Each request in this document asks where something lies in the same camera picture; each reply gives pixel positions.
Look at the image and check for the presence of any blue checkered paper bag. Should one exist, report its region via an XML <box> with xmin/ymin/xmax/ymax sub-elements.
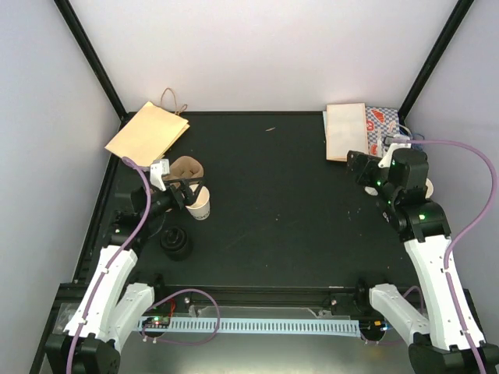
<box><xmin>325</xmin><ymin>103</ymin><xmax>401</xmax><ymax>161</ymax></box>

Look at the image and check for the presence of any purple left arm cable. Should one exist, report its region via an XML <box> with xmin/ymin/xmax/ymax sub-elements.
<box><xmin>65</xmin><ymin>156</ymin><xmax>153</xmax><ymax>374</ymax></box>

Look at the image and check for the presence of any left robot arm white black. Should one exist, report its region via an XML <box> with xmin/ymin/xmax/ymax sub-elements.
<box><xmin>44</xmin><ymin>177</ymin><xmax>204</xmax><ymax>373</ymax></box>

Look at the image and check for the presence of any black frame post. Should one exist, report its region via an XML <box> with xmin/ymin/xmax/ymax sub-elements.
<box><xmin>54</xmin><ymin>0</ymin><xmax>128</xmax><ymax>122</ymax></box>
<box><xmin>398</xmin><ymin>0</ymin><xmax>475</xmax><ymax>124</ymax></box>

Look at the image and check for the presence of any right black frame post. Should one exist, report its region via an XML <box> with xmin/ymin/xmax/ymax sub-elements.
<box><xmin>398</xmin><ymin>0</ymin><xmax>475</xmax><ymax>124</ymax></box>

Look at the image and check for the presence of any small electronics board right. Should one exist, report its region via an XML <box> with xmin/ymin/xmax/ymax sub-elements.
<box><xmin>359</xmin><ymin>320</ymin><xmax>389</xmax><ymax>340</ymax></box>

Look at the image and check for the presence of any left black frame post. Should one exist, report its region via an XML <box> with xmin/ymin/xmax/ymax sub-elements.
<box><xmin>54</xmin><ymin>0</ymin><xmax>128</xmax><ymax>122</ymax></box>

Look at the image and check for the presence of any light blue paper bag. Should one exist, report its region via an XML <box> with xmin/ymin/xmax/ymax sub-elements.
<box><xmin>322</xmin><ymin>111</ymin><xmax>327</xmax><ymax>137</ymax></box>

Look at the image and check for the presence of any white paper coffee cup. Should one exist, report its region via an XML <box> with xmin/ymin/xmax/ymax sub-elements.
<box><xmin>186</xmin><ymin>187</ymin><xmax>211</xmax><ymax>221</ymax></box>

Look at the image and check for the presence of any stack of black lids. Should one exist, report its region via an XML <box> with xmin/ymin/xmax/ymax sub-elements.
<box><xmin>160</xmin><ymin>226</ymin><xmax>193</xmax><ymax>262</ymax></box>

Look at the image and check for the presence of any stack of paper cups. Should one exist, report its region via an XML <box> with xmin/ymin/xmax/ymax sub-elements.
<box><xmin>425</xmin><ymin>178</ymin><xmax>434</xmax><ymax>199</ymax></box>

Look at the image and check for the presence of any small electronics board left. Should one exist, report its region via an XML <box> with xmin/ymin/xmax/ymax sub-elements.
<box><xmin>141</xmin><ymin>316</ymin><xmax>171</xmax><ymax>332</ymax></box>

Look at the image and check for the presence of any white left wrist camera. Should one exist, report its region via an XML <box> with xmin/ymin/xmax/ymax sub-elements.
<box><xmin>150</xmin><ymin>159</ymin><xmax>170</xmax><ymax>192</ymax></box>

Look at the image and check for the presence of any brown cardboard cup carrier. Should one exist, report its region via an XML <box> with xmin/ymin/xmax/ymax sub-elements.
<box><xmin>162</xmin><ymin>156</ymin><xmax>204</xmax><ymax>190</ymax></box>

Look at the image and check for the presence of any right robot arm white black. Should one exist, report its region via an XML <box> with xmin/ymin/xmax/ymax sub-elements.
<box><xmin>347</xmin><ymin>146</ymin><xmax>498</xmax><ymax>373</ymax></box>

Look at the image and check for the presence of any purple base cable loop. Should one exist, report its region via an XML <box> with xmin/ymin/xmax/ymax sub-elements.
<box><xmin>140</xmin><ymin>288</ymin><xmax>221</xmax><ymax>346</ymax></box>

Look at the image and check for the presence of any light blue slotted cable duct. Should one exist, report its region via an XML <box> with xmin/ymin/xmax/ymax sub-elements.
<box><xmin>135</xmin><ymin>317</ymin><xmax>360</xmax><ymax>338</ymax></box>

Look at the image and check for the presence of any brown kraft paper bag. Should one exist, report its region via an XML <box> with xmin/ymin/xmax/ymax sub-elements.
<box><xmin>104</xmin><ymin>101</ymin><xmax>189</xmax><ymax>167</ymax></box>

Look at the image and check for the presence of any small electronics board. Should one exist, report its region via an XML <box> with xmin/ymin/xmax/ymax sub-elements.
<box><xmin>141</xmin><ymin>316</ymin><xmax>171</xmax><ymax>332</ymax></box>
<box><xmin>359</xmin><ymin>320</ymin><xmax>389</xmax><ymax>340</ymax></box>

